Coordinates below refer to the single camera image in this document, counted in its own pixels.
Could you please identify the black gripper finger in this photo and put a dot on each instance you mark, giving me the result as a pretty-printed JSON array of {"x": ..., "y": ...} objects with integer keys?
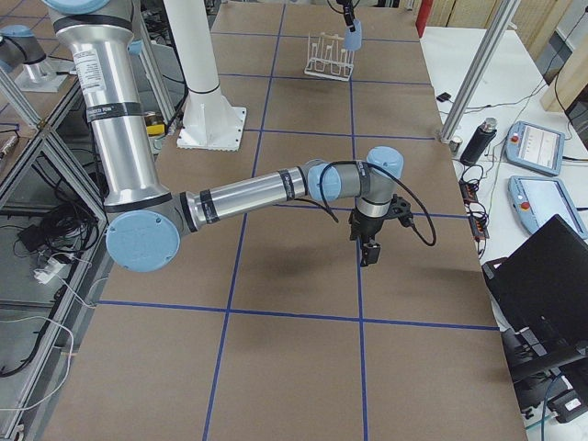
[{"x": 348, "y": 12}]

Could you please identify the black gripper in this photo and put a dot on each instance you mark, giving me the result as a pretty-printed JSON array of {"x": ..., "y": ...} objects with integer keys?
[{"x": 366, "y": 227}]

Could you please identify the light blue cup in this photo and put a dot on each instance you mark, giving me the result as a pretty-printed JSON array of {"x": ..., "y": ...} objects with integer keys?
[{"x": 353, "y": 37}]

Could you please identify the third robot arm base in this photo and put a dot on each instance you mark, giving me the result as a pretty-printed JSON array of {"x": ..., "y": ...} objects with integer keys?
[{"x": 20, "y": 48}]

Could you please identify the black orange USB hub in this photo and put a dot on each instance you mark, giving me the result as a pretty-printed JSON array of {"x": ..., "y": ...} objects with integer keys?
[{"x": 477, "y": 214}]

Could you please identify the small black square object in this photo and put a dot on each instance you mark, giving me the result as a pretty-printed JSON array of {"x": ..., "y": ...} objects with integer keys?
[{"x": 443, "y": 97}]

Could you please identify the black water bottle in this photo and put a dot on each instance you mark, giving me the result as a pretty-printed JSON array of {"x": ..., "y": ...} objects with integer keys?
[{"x": 479, "y": 141}]

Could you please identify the lower teach pendant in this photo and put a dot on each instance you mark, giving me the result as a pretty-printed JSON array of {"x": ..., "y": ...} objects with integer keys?
[{"x": 537, "y": 199}]

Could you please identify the teach pendant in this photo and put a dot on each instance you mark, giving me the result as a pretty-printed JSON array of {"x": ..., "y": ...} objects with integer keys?
[
  {"x": 535, "y": 148},
  {"x": 537, "y": 199}
]

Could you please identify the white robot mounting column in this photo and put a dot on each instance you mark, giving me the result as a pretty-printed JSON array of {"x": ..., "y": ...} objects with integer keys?
[{"x": 210, "y": 122}]

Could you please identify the upper teach pendant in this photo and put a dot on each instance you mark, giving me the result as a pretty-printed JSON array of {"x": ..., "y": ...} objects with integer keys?
[{"x": 535, "y": 148}]

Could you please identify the black laptop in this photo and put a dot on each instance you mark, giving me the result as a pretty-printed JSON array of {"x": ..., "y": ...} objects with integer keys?
[{"x": 542, "y": 285}]

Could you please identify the white pot with yellow contents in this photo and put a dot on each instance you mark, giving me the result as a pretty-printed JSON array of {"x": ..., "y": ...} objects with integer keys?
[{"x": 156, "y": 130}]

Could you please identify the white power adapter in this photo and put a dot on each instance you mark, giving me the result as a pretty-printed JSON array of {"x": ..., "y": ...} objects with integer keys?
[{"x": 45, "y": 274}]

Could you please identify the white wire cup holder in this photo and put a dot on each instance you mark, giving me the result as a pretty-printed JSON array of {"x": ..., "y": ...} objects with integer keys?
[{"x": 328, "y": 59}]

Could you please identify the aluminium frame post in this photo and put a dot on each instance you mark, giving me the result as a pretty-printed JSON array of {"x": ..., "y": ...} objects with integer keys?
[{"x": 488, "y": 46}]

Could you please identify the aluminium side frame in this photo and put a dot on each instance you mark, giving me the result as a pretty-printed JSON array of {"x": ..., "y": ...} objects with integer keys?
[{"x": 51, "y": 183}]

